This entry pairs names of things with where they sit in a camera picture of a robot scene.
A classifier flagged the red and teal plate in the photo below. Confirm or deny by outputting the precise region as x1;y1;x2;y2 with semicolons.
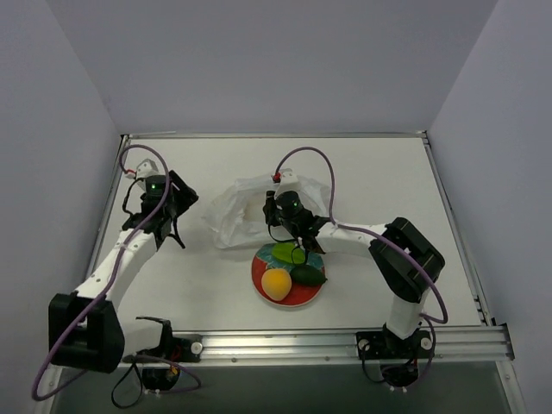
251;242;327;308

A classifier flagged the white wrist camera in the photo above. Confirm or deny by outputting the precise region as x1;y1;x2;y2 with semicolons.
124;159;160;179
273;168;301;197

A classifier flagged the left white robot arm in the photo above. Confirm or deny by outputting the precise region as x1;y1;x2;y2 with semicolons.
48;171;198;373

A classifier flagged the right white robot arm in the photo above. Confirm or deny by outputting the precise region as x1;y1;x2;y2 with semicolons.
263;191;449;356

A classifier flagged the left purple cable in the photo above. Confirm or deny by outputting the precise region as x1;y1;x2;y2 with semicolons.
30;144;203;402

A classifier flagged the purple cable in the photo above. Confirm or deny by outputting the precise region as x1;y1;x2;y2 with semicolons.
30;144;203;402
271;146;449;325

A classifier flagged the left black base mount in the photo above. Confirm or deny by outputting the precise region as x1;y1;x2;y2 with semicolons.
110;316;203;410

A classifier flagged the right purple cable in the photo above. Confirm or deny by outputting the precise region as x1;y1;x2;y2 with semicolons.
271;146;449;325

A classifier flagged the white translucent plastic bag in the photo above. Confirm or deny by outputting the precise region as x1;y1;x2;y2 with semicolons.
203;173;330;249

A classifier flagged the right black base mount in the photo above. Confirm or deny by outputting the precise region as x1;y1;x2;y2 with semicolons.
355;322;436;393

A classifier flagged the yellow-green fake fruit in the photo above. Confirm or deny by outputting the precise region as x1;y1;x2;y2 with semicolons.
272;242;306;265

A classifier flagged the dark green fake avocado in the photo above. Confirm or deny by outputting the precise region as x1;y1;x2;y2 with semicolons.
290;265;327;286

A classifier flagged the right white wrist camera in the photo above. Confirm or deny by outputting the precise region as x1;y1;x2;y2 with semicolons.
273;168;301;197

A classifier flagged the orange fake fruit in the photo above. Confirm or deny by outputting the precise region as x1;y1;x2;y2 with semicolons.
260;268;292;302

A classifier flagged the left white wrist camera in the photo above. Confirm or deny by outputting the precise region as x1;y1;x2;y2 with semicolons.
124;159;160;179

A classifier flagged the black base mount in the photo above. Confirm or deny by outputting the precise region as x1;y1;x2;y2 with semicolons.
355;322;436;393
110;316;203;410

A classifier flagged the aluminium front rail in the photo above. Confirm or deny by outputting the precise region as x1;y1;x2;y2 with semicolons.
46;325;515;370

